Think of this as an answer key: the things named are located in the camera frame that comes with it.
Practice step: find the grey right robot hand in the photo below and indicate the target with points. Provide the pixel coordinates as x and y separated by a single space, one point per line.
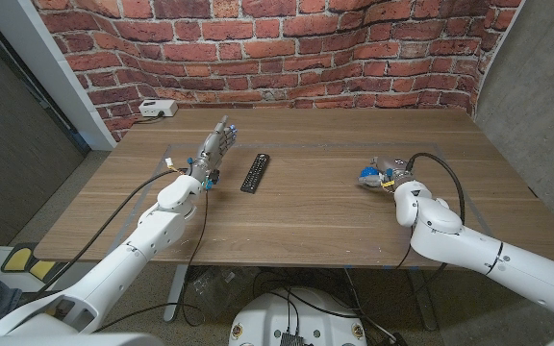
395 170

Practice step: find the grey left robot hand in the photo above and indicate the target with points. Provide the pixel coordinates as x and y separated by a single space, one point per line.
212 149

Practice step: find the blue spiky stress ball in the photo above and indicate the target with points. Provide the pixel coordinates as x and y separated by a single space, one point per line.
368 171

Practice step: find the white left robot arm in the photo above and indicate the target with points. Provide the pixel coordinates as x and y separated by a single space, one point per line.
133 254

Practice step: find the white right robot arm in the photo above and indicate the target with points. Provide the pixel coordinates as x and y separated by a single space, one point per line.
460 245

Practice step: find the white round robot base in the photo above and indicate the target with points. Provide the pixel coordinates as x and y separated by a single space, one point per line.
267 317

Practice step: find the black TV remote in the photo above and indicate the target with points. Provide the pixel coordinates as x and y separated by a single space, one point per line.
255 173

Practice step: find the white power box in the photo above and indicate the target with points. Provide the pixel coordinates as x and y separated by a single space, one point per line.
158 108

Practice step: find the red brick printed backdrop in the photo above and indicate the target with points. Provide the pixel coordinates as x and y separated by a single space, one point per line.
282 48

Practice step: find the grey table leg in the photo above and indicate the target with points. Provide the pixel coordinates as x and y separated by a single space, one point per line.
176 288
421 298

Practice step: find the clear plastic bag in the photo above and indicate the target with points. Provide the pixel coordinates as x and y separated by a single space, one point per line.
214 288

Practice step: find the yellow foot pedal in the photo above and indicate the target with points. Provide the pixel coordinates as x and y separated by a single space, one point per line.
17 258
41 269

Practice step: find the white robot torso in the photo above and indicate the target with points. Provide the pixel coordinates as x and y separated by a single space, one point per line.
65 340

